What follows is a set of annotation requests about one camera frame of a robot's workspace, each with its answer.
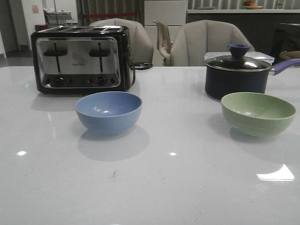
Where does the dark blue saucepan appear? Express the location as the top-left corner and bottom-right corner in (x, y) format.
(205, 59), (300, 100)

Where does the green bowl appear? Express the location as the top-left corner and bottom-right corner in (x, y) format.
(221, 92), (296, 137)

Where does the woven basket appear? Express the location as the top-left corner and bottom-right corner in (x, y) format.
(279, 50), (300, 61)

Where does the fruit bowl on counter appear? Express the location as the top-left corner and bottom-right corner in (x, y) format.
(242, 0), (263, 9)

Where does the beige armchair right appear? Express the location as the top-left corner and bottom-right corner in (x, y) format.
(170, 20), (255, 67)

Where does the cream plastic chair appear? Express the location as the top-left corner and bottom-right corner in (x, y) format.
(153, 20), (172, 66)

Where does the beige armchair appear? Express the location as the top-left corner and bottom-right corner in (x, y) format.
(90, 18), (154, 64)
(170, 20), (255, 67)

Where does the beige armchair left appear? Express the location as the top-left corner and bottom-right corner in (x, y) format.
(90, 18), (154, 64)

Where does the glass pot lid blue knob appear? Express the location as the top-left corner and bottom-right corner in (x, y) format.
(204, 44), (271, 72)

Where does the blue bowl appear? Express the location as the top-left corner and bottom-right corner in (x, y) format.
(75, 91), (142, 135)

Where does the metal cart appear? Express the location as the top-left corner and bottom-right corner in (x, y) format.
(42, 0), (73, 27)

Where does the white cabinet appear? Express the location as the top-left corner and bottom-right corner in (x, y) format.
(144, 0), (188, 67)

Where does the black toaster power cord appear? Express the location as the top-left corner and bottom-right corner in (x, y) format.
(130, 62), (153, 86)

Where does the black and chrome toaster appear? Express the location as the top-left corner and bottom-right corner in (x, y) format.
(31, 25), (135, 94)

